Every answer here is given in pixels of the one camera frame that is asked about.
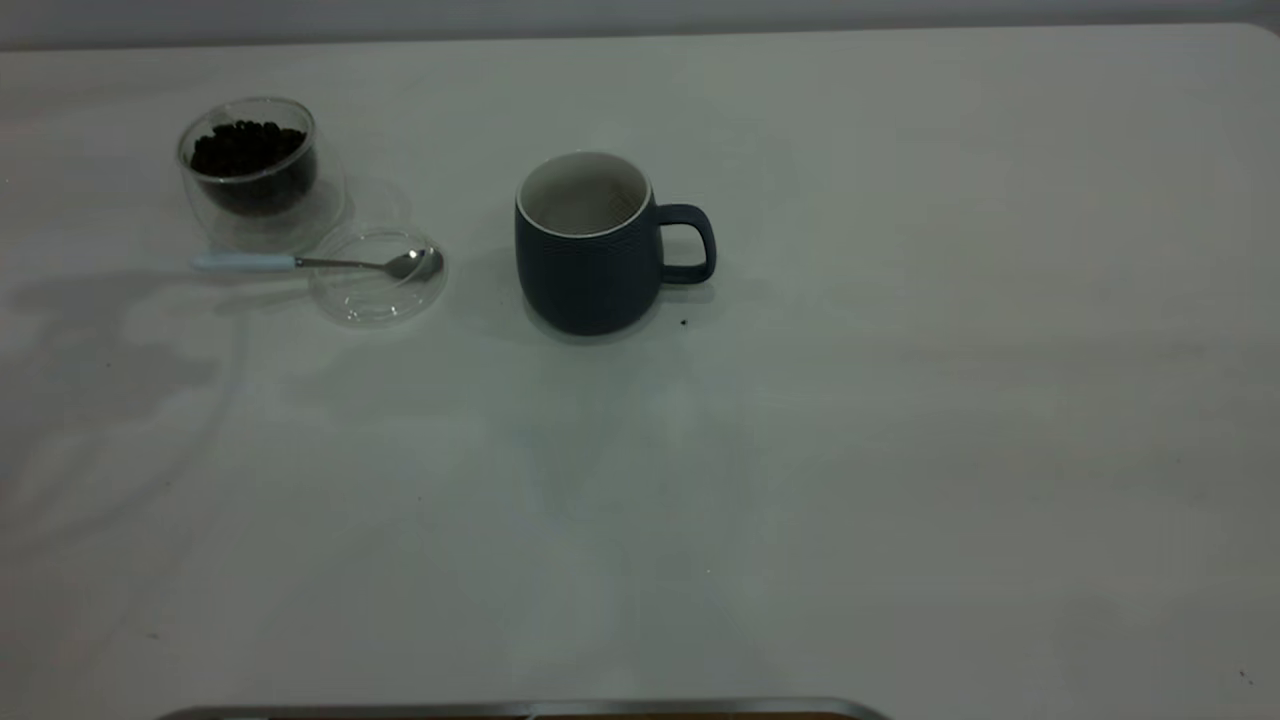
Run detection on double-wall clear glass cup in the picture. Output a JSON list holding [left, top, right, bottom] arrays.
[[177, 97, 348, 256]]

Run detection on dark grey ceramic mug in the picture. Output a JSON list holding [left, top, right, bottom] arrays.
[[514, 150, 718, 337]]

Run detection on pile of coffee beans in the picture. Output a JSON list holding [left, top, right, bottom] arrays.
[[190, 120, 319, 217]]

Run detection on metal spoon with white handle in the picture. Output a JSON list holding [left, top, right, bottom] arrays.
[[193, 248, 445, 282]]

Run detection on round clear glass lid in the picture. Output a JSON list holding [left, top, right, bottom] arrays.
[[308, 222, 449, 327]]

